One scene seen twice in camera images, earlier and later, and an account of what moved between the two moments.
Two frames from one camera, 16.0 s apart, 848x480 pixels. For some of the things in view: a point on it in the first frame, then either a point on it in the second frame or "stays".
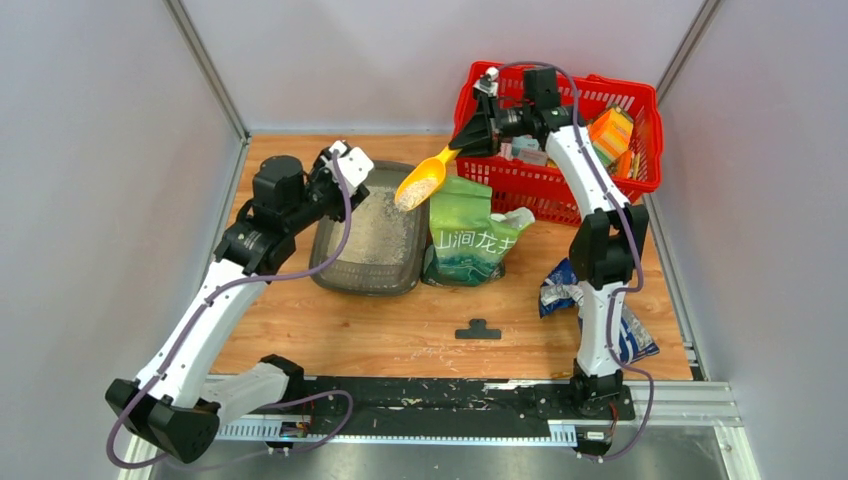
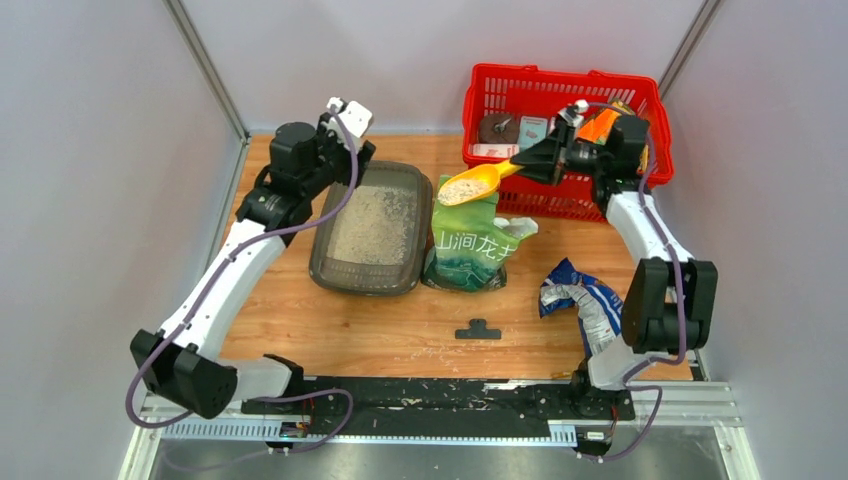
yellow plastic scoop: x=423 y=179 → x=475 y=183
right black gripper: x=480 y=138 → x=548 y=159
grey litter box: x=388 y=247 stays
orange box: x=611 y=133 stays
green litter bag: x=468 y=242 stays
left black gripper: x=320 y=170 → x=327 y=137
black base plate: x=443 y=407 stays
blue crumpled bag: x=562 y=289 stays
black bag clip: x=478 y=330 stays
